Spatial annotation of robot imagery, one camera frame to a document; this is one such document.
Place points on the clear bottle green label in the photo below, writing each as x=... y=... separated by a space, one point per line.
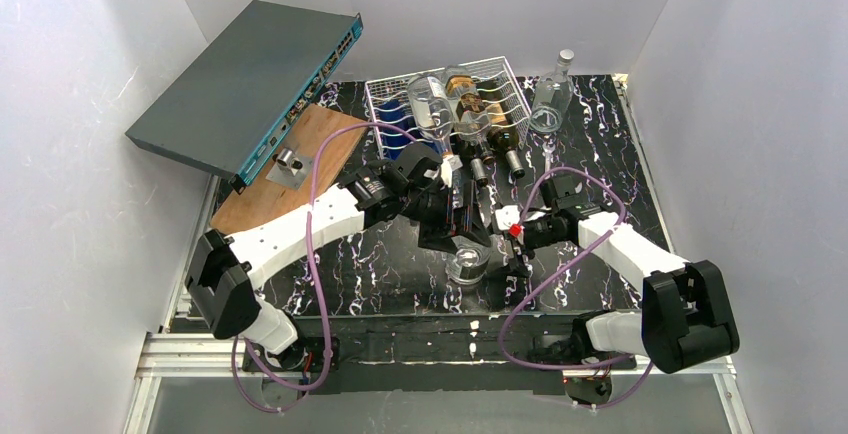
x=552 y=96

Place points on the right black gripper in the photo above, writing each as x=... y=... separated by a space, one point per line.
x=523 y=245

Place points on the dark wine bottle left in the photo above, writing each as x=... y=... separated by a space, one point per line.
x=476 y=162

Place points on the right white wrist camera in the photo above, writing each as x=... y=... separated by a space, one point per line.
x=505 y=221

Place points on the dark wine bottle right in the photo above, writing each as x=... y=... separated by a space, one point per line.
x=504 y=139

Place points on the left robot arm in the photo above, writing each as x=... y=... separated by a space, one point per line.
x=226 y=270

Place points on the white wire wine rack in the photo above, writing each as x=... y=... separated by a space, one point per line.
x=493 y=77

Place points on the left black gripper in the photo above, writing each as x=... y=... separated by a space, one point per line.
x=457 y=220

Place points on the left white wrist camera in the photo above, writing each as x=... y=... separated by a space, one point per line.
x=450 y=164

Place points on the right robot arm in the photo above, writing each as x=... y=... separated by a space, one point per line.
x=686 y=316

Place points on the metal plate with cylinder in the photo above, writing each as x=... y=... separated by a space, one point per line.
x=290 y=169

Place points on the clear bottle blue label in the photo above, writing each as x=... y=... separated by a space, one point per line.
x=431 y=111

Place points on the aluminium frame rail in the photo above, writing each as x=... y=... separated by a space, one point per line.
x=412 y=351

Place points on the wooden board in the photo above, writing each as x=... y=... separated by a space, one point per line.
x=263 y=200

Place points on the amber labelled bottle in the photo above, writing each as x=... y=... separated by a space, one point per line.
x=472 y=121

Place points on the grey network switch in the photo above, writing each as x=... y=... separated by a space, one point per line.
x=237 y=101

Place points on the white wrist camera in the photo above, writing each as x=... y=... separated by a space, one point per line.
x=450 y=164
x=505 y=221

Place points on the small silver wrench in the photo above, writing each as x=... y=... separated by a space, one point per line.
x=549 y=148

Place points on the blue bottle left bottom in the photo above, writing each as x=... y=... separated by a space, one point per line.
x=393 y=113

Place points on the dark wine bottle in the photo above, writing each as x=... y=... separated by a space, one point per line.
x=476 y=162
x=504 y=139

